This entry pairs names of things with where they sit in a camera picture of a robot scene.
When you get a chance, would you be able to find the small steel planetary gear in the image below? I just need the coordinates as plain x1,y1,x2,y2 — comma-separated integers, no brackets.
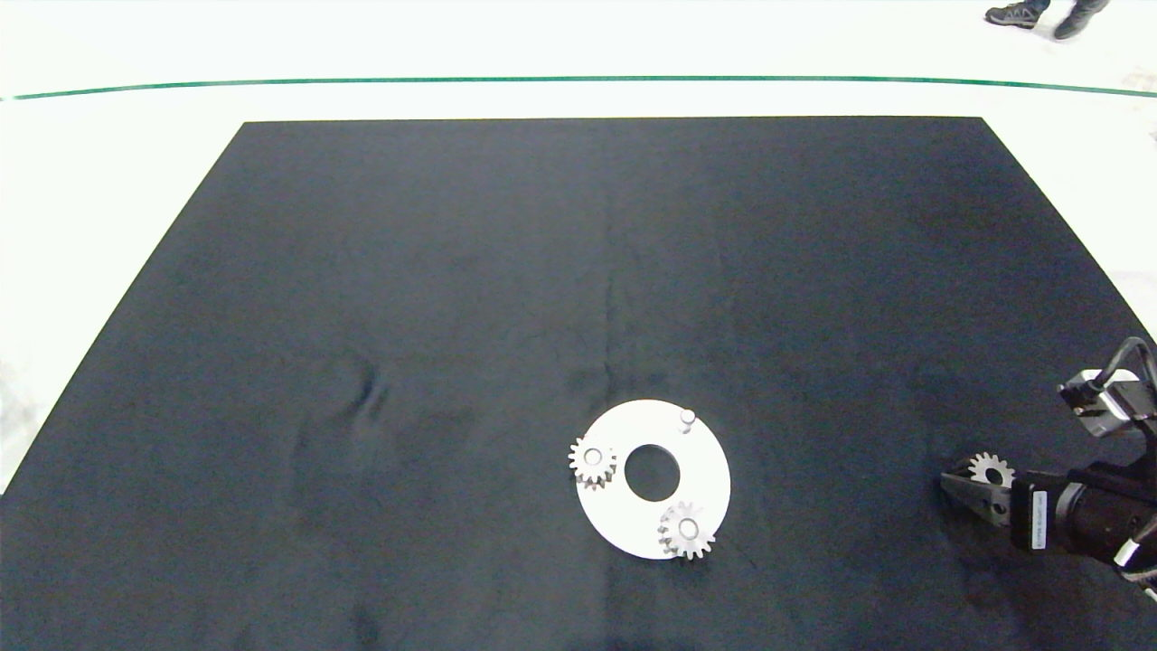
657,502,717,561
568,435,619,492
968,451,1016,490

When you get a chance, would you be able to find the round white pinned carrier plate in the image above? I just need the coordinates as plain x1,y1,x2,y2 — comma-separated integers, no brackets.
575,399,732,561

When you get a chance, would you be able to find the person's shoe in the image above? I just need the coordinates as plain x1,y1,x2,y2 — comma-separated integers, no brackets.
984,0,1042,31
1052,0,1112,41

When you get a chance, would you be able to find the dark rectangular work mat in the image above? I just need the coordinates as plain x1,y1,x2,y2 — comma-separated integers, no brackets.
0,115,1157,651

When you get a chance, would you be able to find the tagged arm cable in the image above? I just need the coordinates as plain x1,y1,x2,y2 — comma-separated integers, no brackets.
1115,517,1157,605

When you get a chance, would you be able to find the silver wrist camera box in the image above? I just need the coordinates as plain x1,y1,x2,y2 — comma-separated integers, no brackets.
1058,368,1157,440

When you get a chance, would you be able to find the black camera cable loop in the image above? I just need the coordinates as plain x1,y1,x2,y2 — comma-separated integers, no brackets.
1087,335,1157,426

